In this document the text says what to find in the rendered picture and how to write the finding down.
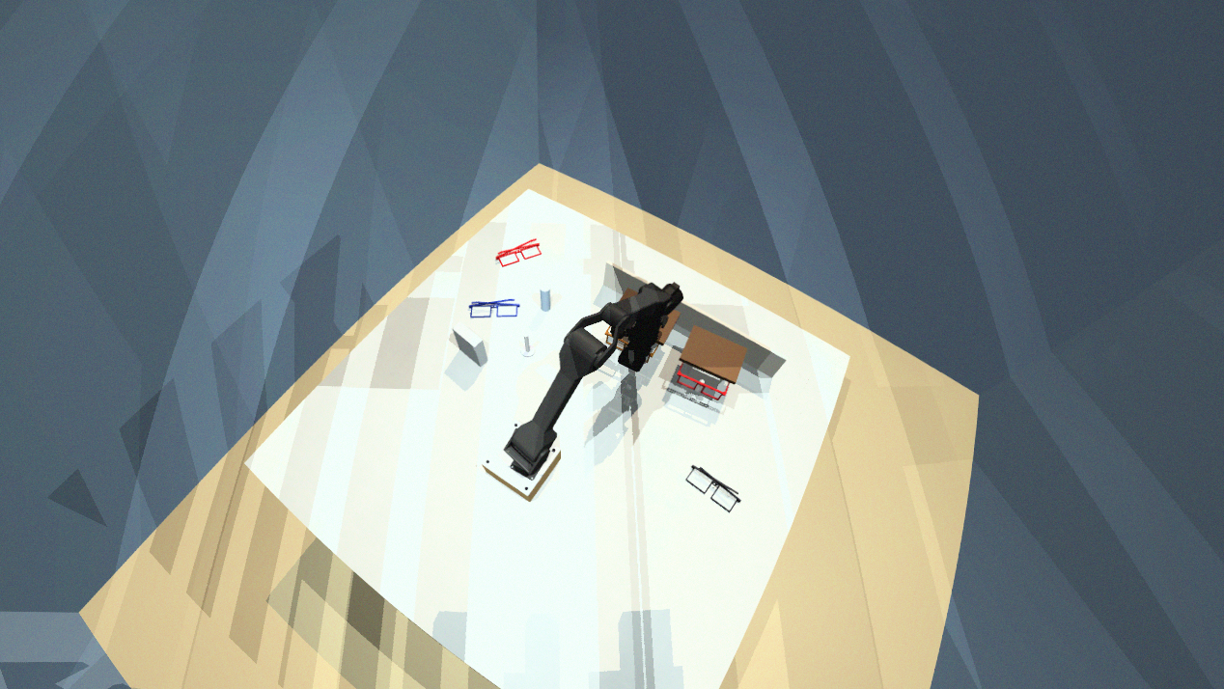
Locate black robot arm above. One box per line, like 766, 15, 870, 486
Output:
503, 281, 683, 481

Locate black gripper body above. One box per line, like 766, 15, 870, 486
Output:
618, 315, 670, 372

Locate black-framed glasses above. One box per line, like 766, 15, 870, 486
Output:
685, 464, 741, 512

